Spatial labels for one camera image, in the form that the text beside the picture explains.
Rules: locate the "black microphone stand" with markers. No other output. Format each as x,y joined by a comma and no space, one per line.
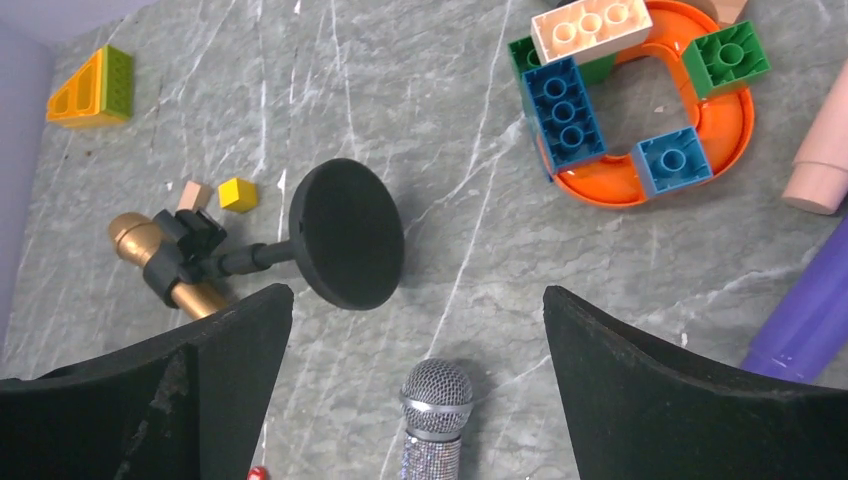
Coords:
346,238

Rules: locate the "gold microphone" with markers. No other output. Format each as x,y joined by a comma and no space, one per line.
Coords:
140,241

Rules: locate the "pink toy microphone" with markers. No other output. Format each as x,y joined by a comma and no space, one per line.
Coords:
818,182

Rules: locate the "beige small wooden block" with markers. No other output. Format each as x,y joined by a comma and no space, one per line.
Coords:
194,196

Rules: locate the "purple toy microphone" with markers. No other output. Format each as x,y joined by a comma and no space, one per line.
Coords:
808,328

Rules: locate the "orange ring brick assembly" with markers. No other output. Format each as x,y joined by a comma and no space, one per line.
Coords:
629,101

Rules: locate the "yellow small cube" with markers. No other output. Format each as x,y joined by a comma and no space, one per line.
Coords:
237,195

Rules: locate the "orange green triangular brick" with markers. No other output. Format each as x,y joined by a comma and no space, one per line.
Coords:
99,94

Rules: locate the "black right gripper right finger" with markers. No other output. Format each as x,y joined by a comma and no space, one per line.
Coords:
639,407

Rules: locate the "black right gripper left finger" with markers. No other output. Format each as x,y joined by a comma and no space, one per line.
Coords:
185,404

